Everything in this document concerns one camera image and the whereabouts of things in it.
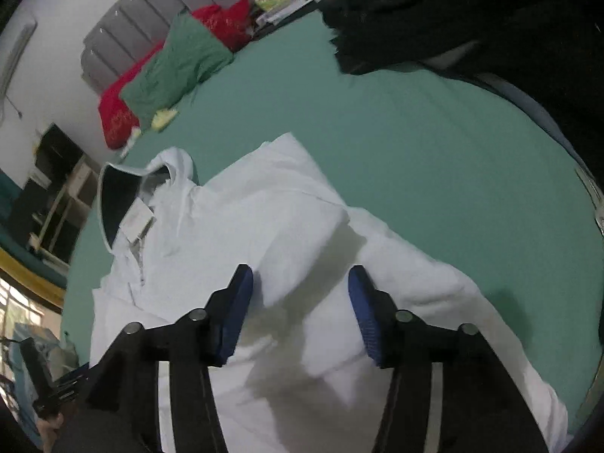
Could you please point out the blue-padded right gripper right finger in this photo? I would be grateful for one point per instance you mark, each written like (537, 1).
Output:
(449, 392)

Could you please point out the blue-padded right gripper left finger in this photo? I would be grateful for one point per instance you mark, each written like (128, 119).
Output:
(118, 405)

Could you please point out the white hooded shirt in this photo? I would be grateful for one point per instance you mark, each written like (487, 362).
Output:
(300, 380)

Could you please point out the black clothes pile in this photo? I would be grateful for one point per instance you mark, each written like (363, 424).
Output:
(544, 56)

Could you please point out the person's left hand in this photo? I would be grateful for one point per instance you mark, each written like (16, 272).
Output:
(48, 430)

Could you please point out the light blue cartoon blanket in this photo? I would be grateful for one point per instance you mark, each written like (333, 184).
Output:
(60, 358)

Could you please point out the yellow curtain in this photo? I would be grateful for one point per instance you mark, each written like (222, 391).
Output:
(46, 291)

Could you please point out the teal curtain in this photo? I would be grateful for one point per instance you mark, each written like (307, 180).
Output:
(17, 208)

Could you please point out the black computer tower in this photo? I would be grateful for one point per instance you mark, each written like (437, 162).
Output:
(57, 154)

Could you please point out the black car key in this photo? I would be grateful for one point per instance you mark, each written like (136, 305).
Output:
(596, 196)

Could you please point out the white paper on bed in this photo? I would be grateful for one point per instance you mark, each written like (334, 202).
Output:
(134, 135)

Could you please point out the small yellow cloth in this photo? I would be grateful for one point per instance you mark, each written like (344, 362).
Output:
(163, 118)

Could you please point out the green pillow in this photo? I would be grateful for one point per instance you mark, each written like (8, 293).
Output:
(191, 54)

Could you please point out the grey padded headboard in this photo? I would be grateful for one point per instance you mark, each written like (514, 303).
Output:
(127, 32)

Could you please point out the red pillow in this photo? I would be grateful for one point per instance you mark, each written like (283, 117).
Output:
(229, 25)

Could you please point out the white wall air conditioner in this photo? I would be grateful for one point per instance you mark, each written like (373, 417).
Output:
(14, 39)

